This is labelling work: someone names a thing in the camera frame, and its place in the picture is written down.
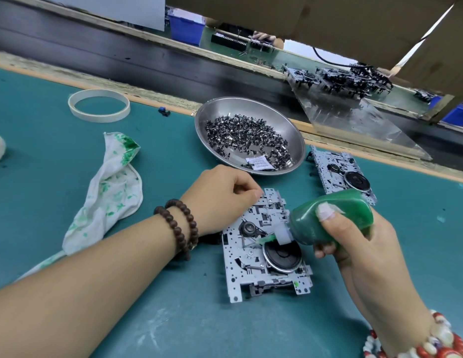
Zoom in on person's left hand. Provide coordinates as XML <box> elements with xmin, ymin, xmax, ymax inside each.
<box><xmin>179</xmin><ymin>165</ymin><xmax>264</xmax><ymax>237</ymax></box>

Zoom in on person's right hand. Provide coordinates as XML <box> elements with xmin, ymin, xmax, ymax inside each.
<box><xmin>314</xmin><ymin>201</ymin><xmax>434</xmax><ymax>358</ymax></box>

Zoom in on pile of small metal parts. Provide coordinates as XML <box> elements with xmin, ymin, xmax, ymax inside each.
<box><xmin>205</xmin><ymin>114</ymin><xmax>294</xmax><ymax>170</ymax></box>

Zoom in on metal mechanism chassis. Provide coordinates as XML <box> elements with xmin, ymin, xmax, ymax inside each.
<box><xmin>222</xmin><ymin>187</ymin><xmax>315</xmax><ymax>304</ymax></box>
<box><xmin>308</xmin><ymin>145</ymin><xmax>379</xmax><ymax>208</ymax></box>

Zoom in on green glue squeeze bottle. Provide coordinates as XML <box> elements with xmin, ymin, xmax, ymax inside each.
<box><xmin>257</xmin><ymin>190</ymin><xmax>376</xmax><ymax>248</ymax></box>

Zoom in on round metal bowl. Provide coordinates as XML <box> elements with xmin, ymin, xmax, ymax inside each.
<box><xmin>194</xmin><ymin>96</ymin><xmax>307</xmax><ymax>176</ymax></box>

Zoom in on finished mechanisms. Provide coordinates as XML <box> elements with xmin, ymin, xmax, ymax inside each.
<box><xmin>282</xmin><ymin>62</ymin><xmax>397</xmax><ymax>101</ymax></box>

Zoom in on black conveyor belt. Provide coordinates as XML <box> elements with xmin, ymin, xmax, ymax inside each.
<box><xmin>0</xmin><ymin>0</ymin><xmax>463</xmax><ymax>172</ymax></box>

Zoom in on person's left forearm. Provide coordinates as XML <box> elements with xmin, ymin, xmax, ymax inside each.
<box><xmin>0</xmin><ymin>212</ymin><xmax>180</xmax><ymax>358</ymax></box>

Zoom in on white green-stained cloth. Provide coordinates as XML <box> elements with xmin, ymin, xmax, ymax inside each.
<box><xmin>15</xmin><ymin>132</ymin><xmax>144</xmax><ymax>284</ymax></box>

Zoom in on clear plastic sheet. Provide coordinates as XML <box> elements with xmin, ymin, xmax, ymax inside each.
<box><xmin>284</xmin><ymin>67</ymin><xmax>434</xmax><ymax>161</ymax></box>

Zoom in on black flat box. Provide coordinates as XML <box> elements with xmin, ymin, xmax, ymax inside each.
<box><xmin>211</xmin><ymin>29</ymin><xmax>249</xmax><ymax>53</ymax></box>

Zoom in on blue plastic bin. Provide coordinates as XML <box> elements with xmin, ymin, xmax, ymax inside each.
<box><xmin>440</xmin><ymin>100</ymin><xmax>463</xmax><ymax>130</ymax></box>
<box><xmin>168</xmin><ymin>7</ymin><xmax>206</xmax><ymax>47</ymax></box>

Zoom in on brown cardboard panel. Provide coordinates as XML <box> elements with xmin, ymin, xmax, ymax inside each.
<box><xmin>166</xmin><ymin>0</ymin><xmax>463</xmax><ymax>101</ymax></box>

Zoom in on white paper sign red text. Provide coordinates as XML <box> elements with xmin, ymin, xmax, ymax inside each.
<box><xmin>38</xmin><ymin>0</ymin><xmax>167</xmax><ymax>32</ymax></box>

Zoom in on brown bead bracelet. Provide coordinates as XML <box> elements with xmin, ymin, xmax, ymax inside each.
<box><xmin>154</xmin><ymin>198</ymin><xmax>200</xmax><ymax>260</ymax></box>

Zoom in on red white bead bracelet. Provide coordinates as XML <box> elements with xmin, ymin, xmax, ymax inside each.
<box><xmin>362</xmin><ymin>309</ymin><xmax>463</xmax><ymax>358</ymax></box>

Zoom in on white tape ring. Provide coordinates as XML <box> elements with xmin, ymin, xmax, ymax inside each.
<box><xmin>67</xmin><ymin>89</ymin><xmax>132</xmax><ymax>124</ymax></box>

